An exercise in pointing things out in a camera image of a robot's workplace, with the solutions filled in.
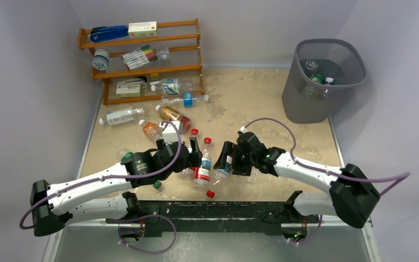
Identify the red scenic label bottle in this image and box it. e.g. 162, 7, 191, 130
206, 169, 231, 198

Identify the green label tea bottle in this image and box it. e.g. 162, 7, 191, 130
309, 73, 325, 87

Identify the clear crushed bottle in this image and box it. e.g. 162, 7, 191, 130
304, 60, 319, 75

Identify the clear purple label bottle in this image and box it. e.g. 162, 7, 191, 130
320, 77, 334, 99

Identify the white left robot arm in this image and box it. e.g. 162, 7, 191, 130
25, 137, 202, 237

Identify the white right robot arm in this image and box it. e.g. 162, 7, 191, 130
213, 132, 381, 229

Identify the grey mesh waste bin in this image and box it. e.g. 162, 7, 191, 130
282, 39, 367, 124

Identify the red cap scenic bottle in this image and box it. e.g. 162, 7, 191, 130
193, 137, 212, 188

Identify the red cap water bottle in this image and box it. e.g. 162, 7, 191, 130
182, 128, 199, 178

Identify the green label water bottle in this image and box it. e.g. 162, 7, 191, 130
118, 149, 162, 190

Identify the orange juice bottle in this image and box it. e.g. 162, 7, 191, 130
138, 119, 163, 141

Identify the red label tea bottle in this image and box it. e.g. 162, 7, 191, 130
155, 105, 192, 134

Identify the clear bottle white label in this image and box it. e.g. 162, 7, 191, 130
98, 107, 145, 126

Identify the clear bottle blue label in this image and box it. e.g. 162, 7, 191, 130
161, 92, 209, 108

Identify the blue white label bottle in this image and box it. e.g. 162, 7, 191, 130
149, 78, 194, 95

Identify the green white carton box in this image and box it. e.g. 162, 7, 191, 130
116, 82, 148, 98

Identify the wooden shelf rack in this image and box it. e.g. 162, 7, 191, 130
77, 19, 202, 105

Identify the pack of coloured markers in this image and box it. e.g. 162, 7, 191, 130
121, 45, 158, 70

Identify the white red box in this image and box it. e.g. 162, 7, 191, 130
128, 21, 158, 38

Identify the blue stapler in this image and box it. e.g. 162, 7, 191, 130
89, 25, 128, 43

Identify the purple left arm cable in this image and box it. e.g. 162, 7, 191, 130
19, 120, 184, 231

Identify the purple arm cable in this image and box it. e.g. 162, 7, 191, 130
19, 120, 184, 231
240, 117, 411, 198

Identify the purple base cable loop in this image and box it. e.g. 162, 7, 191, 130
117, 213, 178, 254

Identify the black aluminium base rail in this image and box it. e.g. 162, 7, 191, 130
104, 201, 320, 238

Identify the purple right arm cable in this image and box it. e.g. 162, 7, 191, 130
240, 117, 411, 198

